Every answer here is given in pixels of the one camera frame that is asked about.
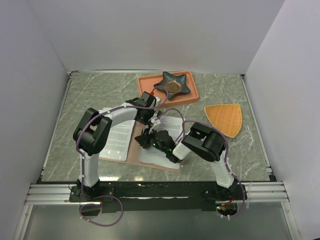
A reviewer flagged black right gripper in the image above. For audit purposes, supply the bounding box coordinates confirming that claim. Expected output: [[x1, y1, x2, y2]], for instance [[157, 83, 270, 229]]
[[136, 128, 169, 155]]

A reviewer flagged printed white paper sheet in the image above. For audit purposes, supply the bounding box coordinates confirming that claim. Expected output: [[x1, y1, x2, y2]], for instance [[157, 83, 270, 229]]
[[99, 107, 137, 162]]

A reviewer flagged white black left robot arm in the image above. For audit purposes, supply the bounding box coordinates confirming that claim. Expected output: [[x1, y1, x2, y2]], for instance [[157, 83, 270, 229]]
[[73, 92, 161, 201]]

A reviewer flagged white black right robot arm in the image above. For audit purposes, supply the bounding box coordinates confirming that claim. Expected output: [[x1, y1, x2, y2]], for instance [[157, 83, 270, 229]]
[[134, 120, 238, 200]]

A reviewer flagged orange rectangular tray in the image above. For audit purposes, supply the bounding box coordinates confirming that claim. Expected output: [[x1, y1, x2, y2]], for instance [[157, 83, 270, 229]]
[[137, 71, 199, 108]]

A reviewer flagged dark blue star dish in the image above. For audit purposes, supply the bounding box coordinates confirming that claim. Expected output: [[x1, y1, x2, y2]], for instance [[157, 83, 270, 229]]
[[153, 71, 191, 100]]

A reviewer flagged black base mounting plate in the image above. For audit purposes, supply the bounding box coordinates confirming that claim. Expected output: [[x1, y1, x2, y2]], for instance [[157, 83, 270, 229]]
[[69, 181, 248, 214]]

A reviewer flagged orange woven rattan basket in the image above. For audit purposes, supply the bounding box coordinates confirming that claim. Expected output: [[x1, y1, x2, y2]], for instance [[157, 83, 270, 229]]
[[204, 104, 243, 138]]

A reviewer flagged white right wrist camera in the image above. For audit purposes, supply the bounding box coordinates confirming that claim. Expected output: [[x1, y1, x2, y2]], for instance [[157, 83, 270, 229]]
[[147, 116, 161, 133]]

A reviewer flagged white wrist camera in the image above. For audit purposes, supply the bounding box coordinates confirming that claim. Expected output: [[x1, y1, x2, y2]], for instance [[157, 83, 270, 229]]
[[150, 91, 162, 107], [147, 116, 161, 133]]

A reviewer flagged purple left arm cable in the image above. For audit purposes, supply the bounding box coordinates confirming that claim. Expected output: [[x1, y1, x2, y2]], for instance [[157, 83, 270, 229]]
[[76, 85, 170, 181]]

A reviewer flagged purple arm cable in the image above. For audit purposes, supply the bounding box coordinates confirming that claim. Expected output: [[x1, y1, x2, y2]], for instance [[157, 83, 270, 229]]
[[76, 85, 170, 181], [156, 108, 247, 193]]

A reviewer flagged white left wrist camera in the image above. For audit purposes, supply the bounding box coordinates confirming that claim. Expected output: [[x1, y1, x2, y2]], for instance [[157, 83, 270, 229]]
[[150, 91, 162, 107]]

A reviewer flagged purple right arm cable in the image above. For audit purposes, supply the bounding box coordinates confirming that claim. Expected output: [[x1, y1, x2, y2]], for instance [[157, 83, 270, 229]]
[[156, 108, 247, 193]]

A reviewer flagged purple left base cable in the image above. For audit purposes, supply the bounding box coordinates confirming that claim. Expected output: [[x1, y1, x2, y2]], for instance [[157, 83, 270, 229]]
[[79, 194, 124, 228]]

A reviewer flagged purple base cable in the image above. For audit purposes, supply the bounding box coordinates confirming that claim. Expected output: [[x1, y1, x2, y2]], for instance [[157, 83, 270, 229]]
[[219, 184, 251, 221], [79, 194, 124, 228]]

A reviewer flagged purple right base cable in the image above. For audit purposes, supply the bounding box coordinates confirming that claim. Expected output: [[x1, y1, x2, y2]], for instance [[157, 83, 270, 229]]
[[219, 184, 251, 221]]

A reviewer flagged aluminium frame rail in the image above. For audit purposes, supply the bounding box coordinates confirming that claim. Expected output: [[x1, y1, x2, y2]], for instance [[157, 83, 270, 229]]
[[24, 182, 290, 205]]

